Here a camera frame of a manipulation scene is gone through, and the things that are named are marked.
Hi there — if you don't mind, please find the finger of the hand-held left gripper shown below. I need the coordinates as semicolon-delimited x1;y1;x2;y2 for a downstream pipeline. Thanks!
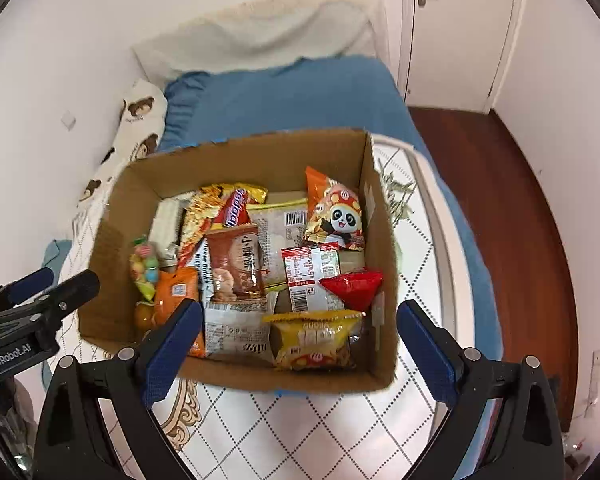
0;269;101;330
0;266;55;312

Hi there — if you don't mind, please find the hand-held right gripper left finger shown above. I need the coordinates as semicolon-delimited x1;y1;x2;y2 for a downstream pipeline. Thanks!
32;297;204;480

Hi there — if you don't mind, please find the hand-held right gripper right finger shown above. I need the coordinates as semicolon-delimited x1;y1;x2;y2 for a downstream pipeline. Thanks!
396;299;566;480

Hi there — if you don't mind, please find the cardboard box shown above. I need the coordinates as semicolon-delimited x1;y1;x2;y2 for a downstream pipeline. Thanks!
77;127;400;393

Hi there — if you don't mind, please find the light blue bed sheet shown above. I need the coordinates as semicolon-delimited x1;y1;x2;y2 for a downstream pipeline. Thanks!
42;239;73;268

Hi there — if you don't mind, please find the small orange round snack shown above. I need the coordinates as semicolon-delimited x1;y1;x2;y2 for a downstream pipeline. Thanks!
134;302;156;333

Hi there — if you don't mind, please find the small orange snack packet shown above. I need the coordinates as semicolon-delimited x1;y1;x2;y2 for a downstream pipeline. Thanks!
152;266;208;358

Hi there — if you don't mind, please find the white printed snack packet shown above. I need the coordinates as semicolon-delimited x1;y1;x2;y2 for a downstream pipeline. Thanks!
202;300;276;366

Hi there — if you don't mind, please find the colourful candy bag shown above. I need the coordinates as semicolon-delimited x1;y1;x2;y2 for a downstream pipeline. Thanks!
129;235;162;306

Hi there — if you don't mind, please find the red triangular snack packet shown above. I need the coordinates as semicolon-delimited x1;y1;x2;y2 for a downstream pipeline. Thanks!
319;270;385;311

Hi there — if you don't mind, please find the brown snack packet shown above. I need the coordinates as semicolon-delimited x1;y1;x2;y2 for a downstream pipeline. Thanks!
204;223;267;303

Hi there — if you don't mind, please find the yellow snack packet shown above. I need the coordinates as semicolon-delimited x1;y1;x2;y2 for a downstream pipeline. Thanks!
262;309;366;372

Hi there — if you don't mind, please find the red green label packet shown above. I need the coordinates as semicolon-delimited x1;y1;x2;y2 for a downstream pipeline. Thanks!
280;242;346;313

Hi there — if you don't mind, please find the beige barcoded snack packet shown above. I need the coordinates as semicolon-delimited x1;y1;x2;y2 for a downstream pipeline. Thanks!
247;199;311;291

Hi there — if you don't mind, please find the orange panda snack packet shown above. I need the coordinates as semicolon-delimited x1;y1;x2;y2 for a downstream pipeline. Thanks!
302;165;368;252

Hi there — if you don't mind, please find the bear print pillow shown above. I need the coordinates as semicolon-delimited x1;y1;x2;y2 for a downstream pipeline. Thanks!
70;77;169;241

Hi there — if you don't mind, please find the blue pillow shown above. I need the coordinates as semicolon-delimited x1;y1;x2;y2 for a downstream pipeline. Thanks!
157;55;503;361

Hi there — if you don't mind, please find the white door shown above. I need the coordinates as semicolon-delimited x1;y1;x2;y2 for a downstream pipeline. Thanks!
400;0;523;113

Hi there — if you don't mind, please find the cream textured blanket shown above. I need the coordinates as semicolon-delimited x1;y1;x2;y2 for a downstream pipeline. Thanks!
130;0;388;91

